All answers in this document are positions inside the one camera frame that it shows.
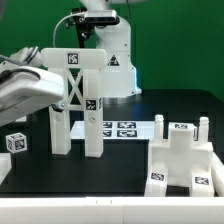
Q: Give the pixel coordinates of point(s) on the white tagged cube nut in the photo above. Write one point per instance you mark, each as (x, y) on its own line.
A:
(16, 142)
(195, 133)

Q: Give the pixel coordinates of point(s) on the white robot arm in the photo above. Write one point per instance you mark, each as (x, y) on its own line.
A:
(118, 76)

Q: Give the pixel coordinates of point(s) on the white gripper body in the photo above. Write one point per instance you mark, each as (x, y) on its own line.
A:
(25, 90)

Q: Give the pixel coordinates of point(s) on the white front fence rail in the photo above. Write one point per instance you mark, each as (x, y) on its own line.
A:
(118, 210)

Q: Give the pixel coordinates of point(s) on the white chair back frame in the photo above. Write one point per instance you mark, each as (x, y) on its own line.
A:
(81, 73)

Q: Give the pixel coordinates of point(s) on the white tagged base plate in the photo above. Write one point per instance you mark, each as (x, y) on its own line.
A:
(115, 130)

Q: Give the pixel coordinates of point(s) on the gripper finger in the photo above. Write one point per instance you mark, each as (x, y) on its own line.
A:
(59, 106)

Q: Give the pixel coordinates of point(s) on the black camera on stand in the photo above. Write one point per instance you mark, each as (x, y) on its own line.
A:
(85, 22)

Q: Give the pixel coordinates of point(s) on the white chair seat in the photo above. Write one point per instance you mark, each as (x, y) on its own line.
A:
(179, 151)

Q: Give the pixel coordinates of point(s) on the white left fence rail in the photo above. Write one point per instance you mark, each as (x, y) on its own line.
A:
(5, 165)

